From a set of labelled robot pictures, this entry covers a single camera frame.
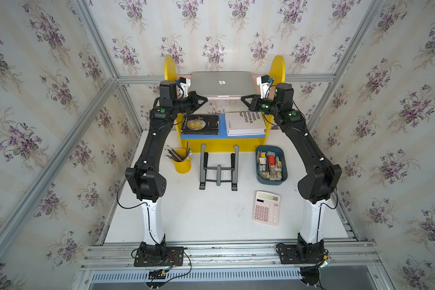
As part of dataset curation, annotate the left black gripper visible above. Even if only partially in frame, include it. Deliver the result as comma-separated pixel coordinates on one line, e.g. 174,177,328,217
174,92,211,115

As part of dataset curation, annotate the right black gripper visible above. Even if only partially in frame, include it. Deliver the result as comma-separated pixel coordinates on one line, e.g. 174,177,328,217
240,93,281,117

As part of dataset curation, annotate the silver laptop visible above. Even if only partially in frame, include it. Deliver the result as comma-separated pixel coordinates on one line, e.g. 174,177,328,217
190,71,256,97

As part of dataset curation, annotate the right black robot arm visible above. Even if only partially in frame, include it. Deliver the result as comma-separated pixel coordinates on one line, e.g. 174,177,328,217
241,83,342,247

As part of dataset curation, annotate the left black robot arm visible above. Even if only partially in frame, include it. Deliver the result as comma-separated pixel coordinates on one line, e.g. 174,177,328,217
125,80,207,247

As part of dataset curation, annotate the black laptop stand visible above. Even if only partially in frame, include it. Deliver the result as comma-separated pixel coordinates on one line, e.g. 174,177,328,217
199,144,239,192

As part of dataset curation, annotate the white book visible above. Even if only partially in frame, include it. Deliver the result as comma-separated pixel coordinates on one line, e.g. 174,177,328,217
225,111,267,136

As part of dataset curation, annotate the black book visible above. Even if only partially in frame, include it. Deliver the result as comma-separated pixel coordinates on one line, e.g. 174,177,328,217
181,114,219,135

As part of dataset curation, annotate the yellow pink shelf unit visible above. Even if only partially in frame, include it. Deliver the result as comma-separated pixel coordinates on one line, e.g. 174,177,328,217
164,55,286,153

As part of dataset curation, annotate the teal storage tray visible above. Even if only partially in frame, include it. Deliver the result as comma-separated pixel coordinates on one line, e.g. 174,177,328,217
256,145,288,186

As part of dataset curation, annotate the red block in tray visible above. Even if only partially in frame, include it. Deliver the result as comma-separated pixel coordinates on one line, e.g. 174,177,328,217
267,152,277,166

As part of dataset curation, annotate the pencils bundle in cup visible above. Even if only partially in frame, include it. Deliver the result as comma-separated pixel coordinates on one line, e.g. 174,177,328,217
164,144,192,163

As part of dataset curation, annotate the yellow pencil cup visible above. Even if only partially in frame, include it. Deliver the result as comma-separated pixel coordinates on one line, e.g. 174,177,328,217
173,157,192,174

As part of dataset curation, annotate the pink calculator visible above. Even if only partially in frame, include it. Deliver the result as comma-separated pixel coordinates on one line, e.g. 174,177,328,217
252,191,281,226

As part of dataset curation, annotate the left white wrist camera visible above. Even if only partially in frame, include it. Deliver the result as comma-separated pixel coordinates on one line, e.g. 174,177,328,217
176,77,191,97

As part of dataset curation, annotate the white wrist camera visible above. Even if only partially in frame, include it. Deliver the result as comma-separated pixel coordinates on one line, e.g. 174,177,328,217
256,75,274,99
176,77,191,97

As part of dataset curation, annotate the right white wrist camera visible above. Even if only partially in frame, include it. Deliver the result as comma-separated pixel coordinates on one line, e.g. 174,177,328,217
256,75,274,99

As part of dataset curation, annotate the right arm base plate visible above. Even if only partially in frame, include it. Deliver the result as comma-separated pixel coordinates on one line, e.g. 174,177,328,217
275,243,329,265

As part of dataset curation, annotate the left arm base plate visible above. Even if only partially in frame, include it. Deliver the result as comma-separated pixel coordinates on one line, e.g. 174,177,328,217
134,245,185,267

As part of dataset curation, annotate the aluminium frame rail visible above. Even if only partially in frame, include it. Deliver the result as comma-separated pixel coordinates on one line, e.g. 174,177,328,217
72,239,393,290

